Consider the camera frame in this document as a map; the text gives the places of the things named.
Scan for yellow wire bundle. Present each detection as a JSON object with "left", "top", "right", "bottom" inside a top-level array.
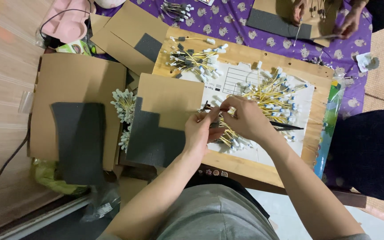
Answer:
[{"left": 212, "top": 117, "right": 237, "bottom": 148}]

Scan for black tweezers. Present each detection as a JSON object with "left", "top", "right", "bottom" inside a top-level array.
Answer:
[{"left": 201, "top": 103, "right": 304, "bottom": 131}]

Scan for silver tweezers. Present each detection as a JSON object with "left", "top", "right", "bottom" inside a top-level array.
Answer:
[{"left": 293, "top": 19, "right": 303, "bottom": 46}]

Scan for large white connector cluster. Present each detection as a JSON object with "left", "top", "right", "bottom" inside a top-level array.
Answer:
[{"left": 110, "top": 88, "right": 136, "bottom": 124}]

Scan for pile of white-connector yellow wires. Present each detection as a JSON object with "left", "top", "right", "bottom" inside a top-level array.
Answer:
[{"left": 212, "top": 61, "right": 327, "bottom": 152}]

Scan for purple printed tablecloth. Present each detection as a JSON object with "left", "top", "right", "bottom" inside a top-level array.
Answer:
[{"left": 95, "top": 0, "right": 374, "bottom": 187}]

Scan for colourful plastic bag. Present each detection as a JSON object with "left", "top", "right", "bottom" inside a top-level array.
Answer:
[{"left": 313, "top": 79, "right": 346, "bottom": 180}]

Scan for single yellow wire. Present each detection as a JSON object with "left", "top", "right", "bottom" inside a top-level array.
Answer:
[{"left": 170, "top": 36, "right": 216, "bottom": 45}]

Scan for bundle of black-connector wires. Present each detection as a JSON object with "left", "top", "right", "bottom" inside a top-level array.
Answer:
[{"left": 160, "top": 0, "right": 195, "bottom": 23}]

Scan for clear plastic bag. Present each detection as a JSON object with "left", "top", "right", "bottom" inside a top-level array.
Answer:
[{"left": 80, "top": 182, "right": 122, "bottom": 223}]

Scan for cardboard with stepped grey foam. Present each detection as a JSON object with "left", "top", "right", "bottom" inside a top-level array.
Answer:
[{"left": 126, "top": 73, "right": 205, "bottom": 168}]

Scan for person's left hand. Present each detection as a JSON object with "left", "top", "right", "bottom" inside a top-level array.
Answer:
[{"left": 184, "top": 107, "right": 226, "bottom": 158}]

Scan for cardboard with long grey foam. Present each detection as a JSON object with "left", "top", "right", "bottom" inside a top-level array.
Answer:
[{"left": 246, "top": 0, "right": 343, "bottom": 48}]

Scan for crumpled white paper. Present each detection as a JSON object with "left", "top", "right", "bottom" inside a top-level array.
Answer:
[{"left": 356, "top": 52, "right": 380, "bottom": 73}]

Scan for pink plastic tray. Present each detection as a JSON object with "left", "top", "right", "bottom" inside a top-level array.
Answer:
[{"left": 40, "top": 0, "right": 96, "bottom": 44}]

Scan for cardboard sheet with foam square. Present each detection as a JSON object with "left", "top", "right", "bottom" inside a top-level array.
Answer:
[{"left": 90, "top": 1, "right": 170, "bottom": 76}]

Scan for green plastic bag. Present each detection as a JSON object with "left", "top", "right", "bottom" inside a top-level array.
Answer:
[{"left": 31, "top": 158, "right": 90, "bottom": 196}]

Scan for curved grey foam sheet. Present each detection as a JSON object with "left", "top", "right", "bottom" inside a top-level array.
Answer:
[{"left": 50, "top": 102, "right": 107, "bottom": 186}]

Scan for green printed packet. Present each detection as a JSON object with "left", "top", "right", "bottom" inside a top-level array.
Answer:
[{"left": 55, "top": 40, "right": 93, "bottom": 56}]

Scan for person's right hand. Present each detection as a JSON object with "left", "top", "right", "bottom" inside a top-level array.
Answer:
[{"left": 220, "top": 96, "right": 280, "bottom": 146}]

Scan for large plain cardboard sheet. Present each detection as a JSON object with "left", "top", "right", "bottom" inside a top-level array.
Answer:
[{"left": 28, "top": 53, "right": 127, "bottom": 171}]

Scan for small white connector cluster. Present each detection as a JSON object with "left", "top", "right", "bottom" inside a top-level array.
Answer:
[{"left": 119, "top": 125, "right": 133, "bottom": 153}]

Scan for small dark wire cluster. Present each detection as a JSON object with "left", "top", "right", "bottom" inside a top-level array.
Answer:
[{"left": 303, "top": 52, "right": 326, "bottom": 67}]

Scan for person's grey shirt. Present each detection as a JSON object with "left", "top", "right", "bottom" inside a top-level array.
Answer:
[{"left": 97, "top": 183, "right": 372, "bottom": 240}]

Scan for plywood board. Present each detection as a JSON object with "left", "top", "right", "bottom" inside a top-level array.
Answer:
[{"left": 152, "top": 27, "right": 335, "bottom": 189}]

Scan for pile of black-connector yellow wires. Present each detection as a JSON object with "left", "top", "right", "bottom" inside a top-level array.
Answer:
[{"left": 164, "top": 43, "right": 229, "bottom": 84}]

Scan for black cable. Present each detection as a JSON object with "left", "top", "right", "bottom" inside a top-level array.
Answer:
[{"left": 0, "top": 113, "right": 32, "bottom": 200}]

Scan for white paper sheet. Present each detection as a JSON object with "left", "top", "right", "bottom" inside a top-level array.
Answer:
[{"left": 179, "top": 62, "right": 316, "bottom": 168}]

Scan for clear tape piece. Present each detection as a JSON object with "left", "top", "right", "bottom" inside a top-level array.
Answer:
[{"left": 18, "top": 91, "right": 34, "bottom": 114}]

